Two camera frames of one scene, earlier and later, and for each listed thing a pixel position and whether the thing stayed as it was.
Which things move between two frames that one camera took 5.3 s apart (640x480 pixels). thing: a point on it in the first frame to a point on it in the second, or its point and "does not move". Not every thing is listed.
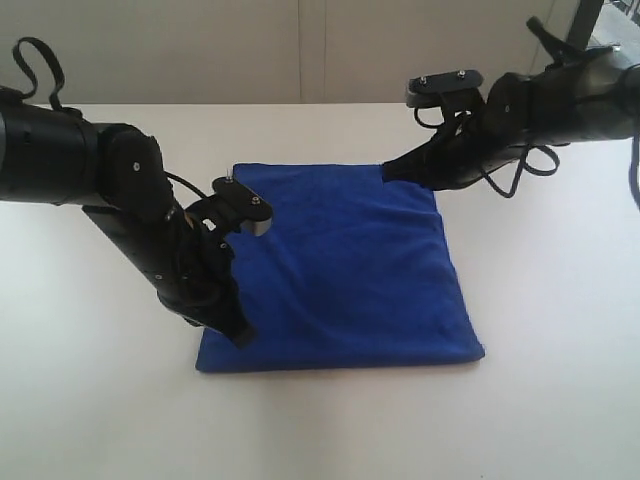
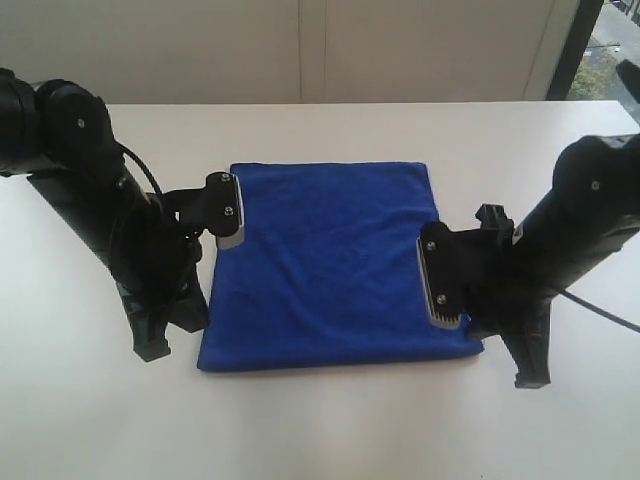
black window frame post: [584, 22] does not move
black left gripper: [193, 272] to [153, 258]
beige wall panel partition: [273, 51] does not move
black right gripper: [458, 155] to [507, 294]
